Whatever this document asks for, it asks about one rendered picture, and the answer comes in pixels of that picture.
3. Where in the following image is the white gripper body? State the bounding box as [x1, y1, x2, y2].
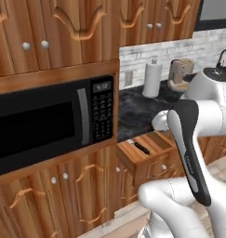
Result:
[152, 110, 170, 132]

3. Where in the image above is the open wooden drawer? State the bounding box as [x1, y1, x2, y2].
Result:
[116, 131, 184, 189]

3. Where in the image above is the beige knife block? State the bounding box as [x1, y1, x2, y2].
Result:
[166, 58, 195, 93]

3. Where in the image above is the white paper towel roll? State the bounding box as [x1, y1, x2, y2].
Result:
[141, 58, 164, 99]

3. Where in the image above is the wooden base cupboard run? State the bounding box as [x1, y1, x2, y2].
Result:
[197, 133, 226, 165]

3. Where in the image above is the wooden base cupboard door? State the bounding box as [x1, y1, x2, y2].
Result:
[0, 168, 64, 238]
[57, 145, 118, 238]
[113, 156, 140, 212]

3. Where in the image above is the black sink tap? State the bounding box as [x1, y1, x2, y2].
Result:
[215, 48, 226, 70]

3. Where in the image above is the black microwave oven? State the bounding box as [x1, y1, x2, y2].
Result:
[0, 73, 115, 179]

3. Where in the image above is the black framed window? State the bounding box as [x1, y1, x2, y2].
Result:
[193, 0, 226, 33]

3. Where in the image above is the black-handled knife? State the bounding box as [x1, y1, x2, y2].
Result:
[126, 139, 151, 155]

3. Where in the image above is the grey wall socket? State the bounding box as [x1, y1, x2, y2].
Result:
[124, 70, 134, 87]

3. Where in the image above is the grey microwave door handle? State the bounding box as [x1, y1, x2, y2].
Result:
[76, 87, 91, 147]

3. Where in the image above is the wooden wall cupboard door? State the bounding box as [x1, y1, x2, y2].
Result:
[33, 0, 121, 72]
[118, 0, 155, 47]
[153, 0, 202, 44]
[0, 0, 38, 78]

